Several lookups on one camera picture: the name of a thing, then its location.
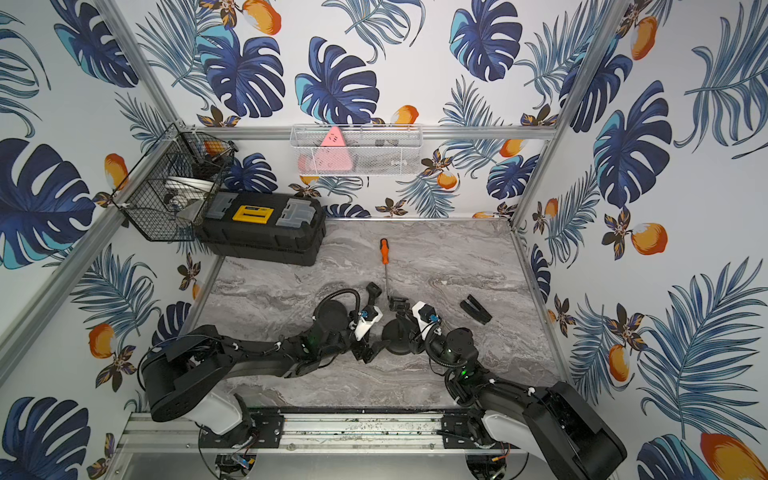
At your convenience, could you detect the black round base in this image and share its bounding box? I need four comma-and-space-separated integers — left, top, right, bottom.
381, 319, 418, 356

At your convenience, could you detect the black stand pole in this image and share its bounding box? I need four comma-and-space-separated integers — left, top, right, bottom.
388, 296, 411, 321
366, 282, 383, 308

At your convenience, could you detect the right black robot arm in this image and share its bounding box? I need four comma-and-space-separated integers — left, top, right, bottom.
418, 316, 627, 479

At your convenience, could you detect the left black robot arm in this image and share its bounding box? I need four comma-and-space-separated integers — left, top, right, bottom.
141, 299, 383, 436

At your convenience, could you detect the black clip piece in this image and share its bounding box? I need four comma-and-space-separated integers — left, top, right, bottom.
459, 294, 493, 325

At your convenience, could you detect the black plastic toolbox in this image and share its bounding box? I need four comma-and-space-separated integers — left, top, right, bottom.
195, 191, 326, 266

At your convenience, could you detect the pink triangle card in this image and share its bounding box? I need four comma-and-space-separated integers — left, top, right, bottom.
308, 126, 354, 174

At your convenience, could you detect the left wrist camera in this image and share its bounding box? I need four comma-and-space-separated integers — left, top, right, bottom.
354, 305, 383, 341

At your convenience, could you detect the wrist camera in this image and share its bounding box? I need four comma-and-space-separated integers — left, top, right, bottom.
411, 301, 442, 340
354, 305, 383, 341

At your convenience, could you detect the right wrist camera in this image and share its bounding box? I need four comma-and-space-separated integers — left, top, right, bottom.
411, 301, 442, 340

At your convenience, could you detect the orange handled screwdriver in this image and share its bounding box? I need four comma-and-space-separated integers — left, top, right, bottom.
379, 238, 390, 296

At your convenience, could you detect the aluminium front rail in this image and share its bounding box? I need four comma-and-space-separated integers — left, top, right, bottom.
117, 408, 511, 455

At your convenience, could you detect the clear mesh wall tray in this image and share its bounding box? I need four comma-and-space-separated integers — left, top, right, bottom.
290, 124, 424, 176

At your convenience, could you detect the black wire basket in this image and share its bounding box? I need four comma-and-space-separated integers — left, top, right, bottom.
110, 124, 238, 243

